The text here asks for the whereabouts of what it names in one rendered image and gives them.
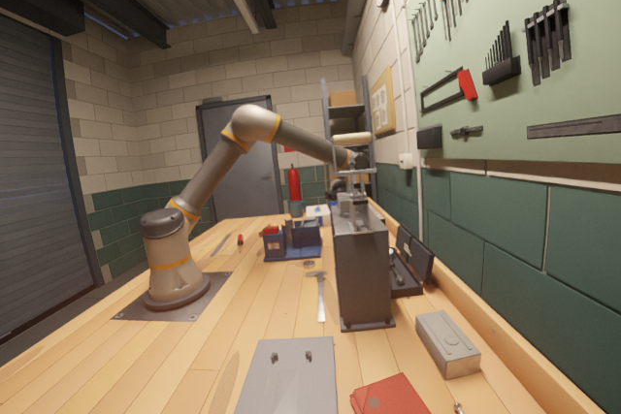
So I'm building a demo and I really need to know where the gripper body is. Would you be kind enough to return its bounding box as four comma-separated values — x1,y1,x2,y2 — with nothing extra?
347,150,372,172

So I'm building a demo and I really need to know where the grey housing block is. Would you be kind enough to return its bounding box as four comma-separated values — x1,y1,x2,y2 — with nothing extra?
336,192,358,219

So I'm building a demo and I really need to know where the black open tool case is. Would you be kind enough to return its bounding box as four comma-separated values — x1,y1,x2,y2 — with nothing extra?
389,226,436,300

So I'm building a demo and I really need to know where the blue feeder tray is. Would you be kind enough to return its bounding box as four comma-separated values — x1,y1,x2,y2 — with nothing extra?
262,222,323,264

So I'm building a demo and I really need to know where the grey shelf unit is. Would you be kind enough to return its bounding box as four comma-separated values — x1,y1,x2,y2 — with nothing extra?
319,76,378,205

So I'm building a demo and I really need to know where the cork notice board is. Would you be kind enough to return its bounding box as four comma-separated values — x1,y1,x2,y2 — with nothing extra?
369,65,399,139

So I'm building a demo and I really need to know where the cardboard box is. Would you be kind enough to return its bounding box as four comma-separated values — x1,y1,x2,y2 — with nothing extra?
328,89,360,108

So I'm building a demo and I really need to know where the red fire extinguisher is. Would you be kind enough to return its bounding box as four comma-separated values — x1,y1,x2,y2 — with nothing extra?
287,164,304,204

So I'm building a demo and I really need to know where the black block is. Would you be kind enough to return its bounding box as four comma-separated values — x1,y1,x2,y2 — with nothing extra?
415,123,444,151

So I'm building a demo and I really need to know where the blue bin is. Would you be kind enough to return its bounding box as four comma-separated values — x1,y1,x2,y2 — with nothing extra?
290,225,323,250

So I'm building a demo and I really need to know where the grey fixture machine body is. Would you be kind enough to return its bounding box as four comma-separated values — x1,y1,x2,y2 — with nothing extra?
330,200,397,334

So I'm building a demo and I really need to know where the small black tool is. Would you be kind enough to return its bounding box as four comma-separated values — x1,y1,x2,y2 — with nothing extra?
449,124,485,141

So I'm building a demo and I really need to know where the steel caliper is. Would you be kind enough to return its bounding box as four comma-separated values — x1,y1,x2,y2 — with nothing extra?
305,270,329,324

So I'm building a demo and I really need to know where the green tool pegboard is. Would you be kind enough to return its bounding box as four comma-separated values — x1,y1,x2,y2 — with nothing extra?
406,0,621,166

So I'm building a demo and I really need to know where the grey steel ruler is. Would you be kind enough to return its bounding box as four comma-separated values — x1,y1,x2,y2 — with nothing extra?
210,233,234,259

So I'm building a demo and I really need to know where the black punch set holder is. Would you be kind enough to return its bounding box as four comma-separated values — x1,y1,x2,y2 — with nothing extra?
480,19,523,87

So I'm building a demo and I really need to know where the grey metal box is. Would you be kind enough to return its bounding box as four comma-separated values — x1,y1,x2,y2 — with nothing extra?
414,309,483,381

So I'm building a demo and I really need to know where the black chisel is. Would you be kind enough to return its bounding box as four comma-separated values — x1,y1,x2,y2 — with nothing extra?
542,2,562,73
533,8,552,80
552,0,572,64
523,13,542,88

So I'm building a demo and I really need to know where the long black ruler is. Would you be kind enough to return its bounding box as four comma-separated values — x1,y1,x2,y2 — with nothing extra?
526,113,621,141

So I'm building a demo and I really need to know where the grey flat plate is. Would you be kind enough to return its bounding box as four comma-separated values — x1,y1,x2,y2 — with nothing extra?
233,335,339,414

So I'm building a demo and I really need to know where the red cloth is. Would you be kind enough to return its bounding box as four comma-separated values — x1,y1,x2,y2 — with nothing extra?
349,372,433,414

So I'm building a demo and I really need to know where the grey floor plate sheet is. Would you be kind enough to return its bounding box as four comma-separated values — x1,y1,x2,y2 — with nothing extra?
111,271,233,323

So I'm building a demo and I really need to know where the grey roller shutter door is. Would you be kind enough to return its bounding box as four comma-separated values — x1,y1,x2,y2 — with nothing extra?
0,10,101,340

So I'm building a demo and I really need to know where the cream handle toggle clamp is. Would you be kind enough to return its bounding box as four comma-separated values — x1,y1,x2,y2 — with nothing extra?
331,131,378,234

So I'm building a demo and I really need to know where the red handle hacksaw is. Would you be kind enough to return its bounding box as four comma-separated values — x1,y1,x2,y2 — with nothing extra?
419,65,479,115

